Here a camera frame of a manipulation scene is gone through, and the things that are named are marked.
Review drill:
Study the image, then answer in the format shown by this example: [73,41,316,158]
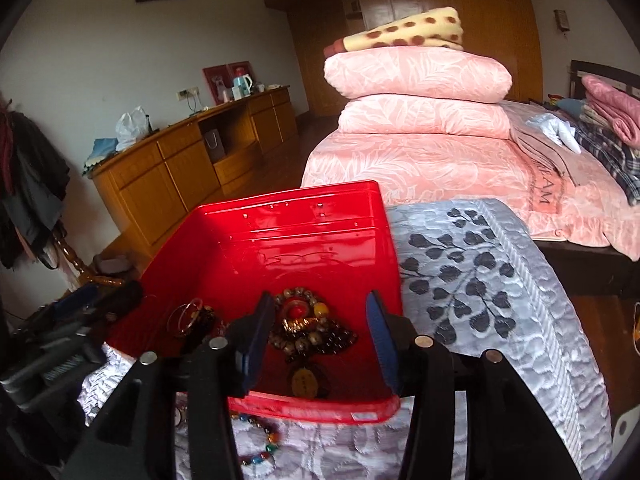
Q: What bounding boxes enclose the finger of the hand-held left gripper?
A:
[87,280,145,324]
[52,284,101,319]

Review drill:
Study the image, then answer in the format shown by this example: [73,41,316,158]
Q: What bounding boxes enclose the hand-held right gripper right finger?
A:
[365,289,583,480]

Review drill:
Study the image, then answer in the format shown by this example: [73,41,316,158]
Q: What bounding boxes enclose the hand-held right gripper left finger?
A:
[65,291,277,480]

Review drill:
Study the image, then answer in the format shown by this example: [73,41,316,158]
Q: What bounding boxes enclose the brown wooden bead bracelet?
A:
[270,287,333,358]

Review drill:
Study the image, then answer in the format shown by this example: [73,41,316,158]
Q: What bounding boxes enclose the thin silver bangle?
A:
[167,297,205,338]

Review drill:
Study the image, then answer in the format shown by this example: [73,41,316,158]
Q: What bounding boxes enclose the amber oval pendant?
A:
[289,366,323,400]

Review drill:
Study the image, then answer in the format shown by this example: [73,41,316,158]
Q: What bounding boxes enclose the red tin box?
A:
[102,180,403,423]

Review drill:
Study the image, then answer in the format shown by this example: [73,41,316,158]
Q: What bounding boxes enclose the grey slippers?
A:
[92,255,131,276]

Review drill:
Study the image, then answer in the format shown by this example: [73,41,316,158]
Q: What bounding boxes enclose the wooden sideboard desk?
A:
[89,86,300,261]

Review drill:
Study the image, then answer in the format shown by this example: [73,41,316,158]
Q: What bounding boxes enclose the hanging dark jackets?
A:
[0,92,71,268]

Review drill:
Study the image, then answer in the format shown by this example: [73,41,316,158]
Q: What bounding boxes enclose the grey leaf quilted blanket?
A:
[77,199,613,480]

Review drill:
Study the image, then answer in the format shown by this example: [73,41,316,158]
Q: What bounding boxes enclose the blue folded cloth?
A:
[82,137,121,173]

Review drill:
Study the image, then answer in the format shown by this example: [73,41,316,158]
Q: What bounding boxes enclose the white plastic bag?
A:
[116,106,151,152]

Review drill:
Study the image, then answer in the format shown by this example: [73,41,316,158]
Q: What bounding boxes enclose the grey paper gift bag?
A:
[202,128,226,163]

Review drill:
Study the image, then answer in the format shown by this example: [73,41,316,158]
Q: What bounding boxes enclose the pink leaf bedspread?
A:
[302,100,640,261]

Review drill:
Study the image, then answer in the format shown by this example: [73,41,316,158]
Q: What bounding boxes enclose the folded pink quilt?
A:
[337,94,511,136]
[323,46,514,106]

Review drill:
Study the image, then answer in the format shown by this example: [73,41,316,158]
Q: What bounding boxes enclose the beige lettered blanket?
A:
[510,110,601,206]

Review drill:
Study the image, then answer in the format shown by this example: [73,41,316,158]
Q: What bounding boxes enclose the teal white thermos kettle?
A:
[231,67,255,98]

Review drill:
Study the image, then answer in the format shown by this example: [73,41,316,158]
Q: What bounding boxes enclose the white crumpled cloth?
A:
[527,112,583,156]

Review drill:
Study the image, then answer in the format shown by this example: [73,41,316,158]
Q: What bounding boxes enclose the folded plaid clothes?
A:
[572,120,640,206]

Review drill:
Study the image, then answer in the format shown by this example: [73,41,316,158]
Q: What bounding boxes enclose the yellow brown spotted blanket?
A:
[323,6,465,56]

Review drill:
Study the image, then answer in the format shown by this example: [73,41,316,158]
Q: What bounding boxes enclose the pink folded garment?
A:
[580,74,640,148]

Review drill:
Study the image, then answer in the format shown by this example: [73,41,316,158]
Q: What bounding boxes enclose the brown wooden wardrobe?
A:
[260,0,545,118]

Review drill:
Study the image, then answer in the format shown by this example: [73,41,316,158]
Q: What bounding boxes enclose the colourful bead bracelet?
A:
[229,410,282,468]

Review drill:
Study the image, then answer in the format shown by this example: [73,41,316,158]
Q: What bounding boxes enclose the dark wooden bed frame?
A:
[540,59,640,298]

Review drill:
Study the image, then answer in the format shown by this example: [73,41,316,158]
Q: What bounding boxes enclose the red photo frame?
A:
[227,61,253,86]
[202,66,231,106]

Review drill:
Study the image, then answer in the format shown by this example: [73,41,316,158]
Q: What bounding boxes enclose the white metal bracket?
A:
[612,405,640,461]

